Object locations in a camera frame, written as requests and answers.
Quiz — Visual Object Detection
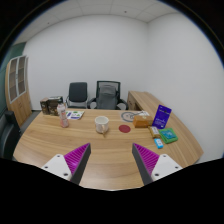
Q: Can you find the white ceramic mug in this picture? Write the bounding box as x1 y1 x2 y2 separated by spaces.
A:
95 116 109 134

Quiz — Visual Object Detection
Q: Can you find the orange brown box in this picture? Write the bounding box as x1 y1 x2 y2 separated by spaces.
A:
133 115 153 128

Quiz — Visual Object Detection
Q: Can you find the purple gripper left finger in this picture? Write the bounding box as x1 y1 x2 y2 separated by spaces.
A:
42 142 92 186

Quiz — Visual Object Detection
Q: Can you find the green packet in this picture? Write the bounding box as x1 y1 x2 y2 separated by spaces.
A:
159 128 178 144

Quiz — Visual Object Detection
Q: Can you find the tan snack packet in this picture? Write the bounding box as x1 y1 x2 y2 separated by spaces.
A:
149 126 160 138

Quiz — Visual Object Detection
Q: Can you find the black office chair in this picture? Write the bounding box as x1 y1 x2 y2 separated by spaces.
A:
66 82 88 108

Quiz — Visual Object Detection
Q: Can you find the red round coaster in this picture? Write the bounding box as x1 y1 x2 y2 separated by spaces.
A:
119 125 131 133

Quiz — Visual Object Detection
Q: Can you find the white green leaflet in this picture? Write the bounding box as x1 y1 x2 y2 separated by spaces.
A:
66 111 84 120

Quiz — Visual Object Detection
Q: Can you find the black chair at left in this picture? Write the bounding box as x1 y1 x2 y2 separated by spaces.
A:
0 111 21 160

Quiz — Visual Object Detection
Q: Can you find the wooden glass-door cabinet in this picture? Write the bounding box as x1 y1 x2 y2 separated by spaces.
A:
5 56 31 126

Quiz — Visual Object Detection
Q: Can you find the small blue packet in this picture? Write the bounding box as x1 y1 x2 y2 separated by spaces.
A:
154 138 163 149

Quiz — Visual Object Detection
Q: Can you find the dark cardboard box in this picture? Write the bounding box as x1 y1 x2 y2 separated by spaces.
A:
40 96 63 116

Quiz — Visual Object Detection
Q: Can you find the purple standing card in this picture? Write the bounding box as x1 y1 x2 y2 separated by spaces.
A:
153 105 172 129

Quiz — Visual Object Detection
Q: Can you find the wooden side desk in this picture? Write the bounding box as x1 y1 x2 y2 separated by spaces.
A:
127 91 161 116

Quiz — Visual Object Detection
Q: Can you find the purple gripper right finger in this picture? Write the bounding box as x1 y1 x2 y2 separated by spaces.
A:
131 142 184 186

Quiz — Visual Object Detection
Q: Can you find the grey mesh office chair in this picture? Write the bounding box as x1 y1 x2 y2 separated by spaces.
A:
87 81 129 110

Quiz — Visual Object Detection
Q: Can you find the clear plastic water bottle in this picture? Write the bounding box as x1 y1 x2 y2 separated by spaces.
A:
57 103 69 128

